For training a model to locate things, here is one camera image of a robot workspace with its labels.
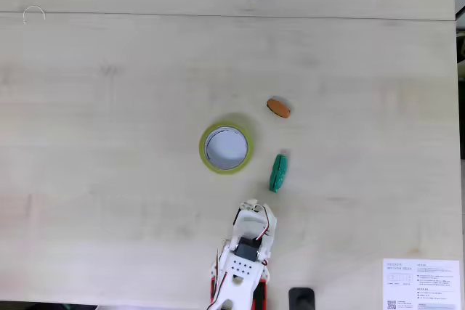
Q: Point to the yellow packing tape roll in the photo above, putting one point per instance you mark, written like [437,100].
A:
[203,154]

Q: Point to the green toy cucumber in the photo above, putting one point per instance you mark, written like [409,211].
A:
[279,174]

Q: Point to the printed white paper sheet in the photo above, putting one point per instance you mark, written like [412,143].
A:
[417,284]

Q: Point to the toy hamburger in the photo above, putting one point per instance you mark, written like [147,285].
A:
[279,107]

